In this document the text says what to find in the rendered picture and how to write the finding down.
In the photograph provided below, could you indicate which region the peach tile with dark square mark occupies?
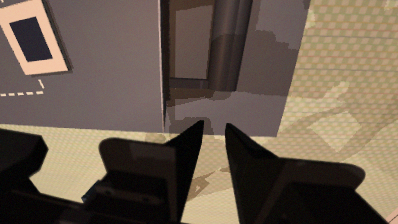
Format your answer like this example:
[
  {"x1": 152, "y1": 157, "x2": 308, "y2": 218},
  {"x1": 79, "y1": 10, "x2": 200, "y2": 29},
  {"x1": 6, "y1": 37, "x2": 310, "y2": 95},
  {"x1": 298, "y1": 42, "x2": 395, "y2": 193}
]
[{"x1": 0, "y1": 0, "x2": 71, "y2": 75}]

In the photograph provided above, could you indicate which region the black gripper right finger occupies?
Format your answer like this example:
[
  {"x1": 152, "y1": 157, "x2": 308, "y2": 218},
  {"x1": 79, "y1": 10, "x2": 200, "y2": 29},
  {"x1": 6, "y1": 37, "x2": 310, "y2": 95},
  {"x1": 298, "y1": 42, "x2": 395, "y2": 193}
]
[{"x1": 225, "y1": 123, "x2": 366, "y2": 224}]

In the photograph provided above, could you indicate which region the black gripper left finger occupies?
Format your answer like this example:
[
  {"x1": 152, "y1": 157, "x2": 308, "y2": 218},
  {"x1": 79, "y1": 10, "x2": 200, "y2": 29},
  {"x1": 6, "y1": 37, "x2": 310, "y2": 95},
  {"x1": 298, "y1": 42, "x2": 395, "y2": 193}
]
[{"x1": 98, "y1": 120, "x2": 204, "y2": 222}]

